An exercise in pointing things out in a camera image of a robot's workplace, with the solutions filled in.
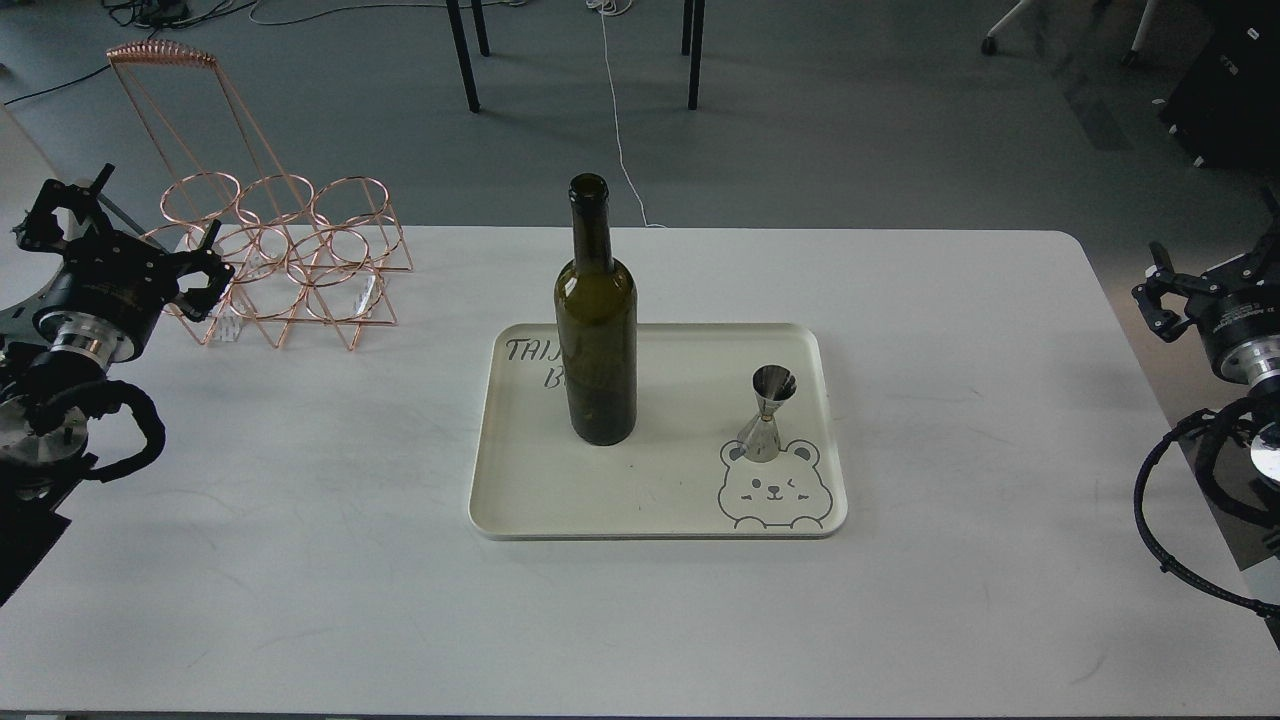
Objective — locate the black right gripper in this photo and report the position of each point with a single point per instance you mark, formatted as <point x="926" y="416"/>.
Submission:
<point x="1239" y="331"/>

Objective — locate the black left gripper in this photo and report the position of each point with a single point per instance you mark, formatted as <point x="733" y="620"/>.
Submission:
<point x="105" y="285"/>

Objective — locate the steel double jigger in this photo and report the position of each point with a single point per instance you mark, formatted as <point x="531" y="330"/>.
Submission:
<point x="773" y="385"/>

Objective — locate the dark green wine bottle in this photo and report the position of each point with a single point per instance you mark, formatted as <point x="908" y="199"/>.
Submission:
<point x="595" y="298"/>

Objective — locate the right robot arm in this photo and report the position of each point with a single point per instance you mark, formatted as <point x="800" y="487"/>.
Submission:
<point x="1249" y="422"/>

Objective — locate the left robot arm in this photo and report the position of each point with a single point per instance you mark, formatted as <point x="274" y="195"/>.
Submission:
<point x="64" y="420"/>

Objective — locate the black cart with casters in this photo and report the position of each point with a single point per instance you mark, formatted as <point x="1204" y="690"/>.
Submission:
<point x="1225" y="109"/>

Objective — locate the black table legs left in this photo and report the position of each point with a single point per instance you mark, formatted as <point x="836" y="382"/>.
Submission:
<point x="463" y="49"/>

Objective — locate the black table legs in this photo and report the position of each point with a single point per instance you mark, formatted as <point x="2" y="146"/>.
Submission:
<point x="692" y="40"/>
<point x="463" y="49"/>

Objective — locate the cream bear serving tray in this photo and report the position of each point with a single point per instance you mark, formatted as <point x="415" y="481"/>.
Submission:
<point x="681" y="474"/>

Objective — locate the black table legs right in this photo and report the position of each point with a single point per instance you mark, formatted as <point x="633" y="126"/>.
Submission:
<point x="692" y="40"/>

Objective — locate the copper wire wine rack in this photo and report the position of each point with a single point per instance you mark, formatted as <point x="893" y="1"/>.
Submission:
<point x="301" y="254"/>

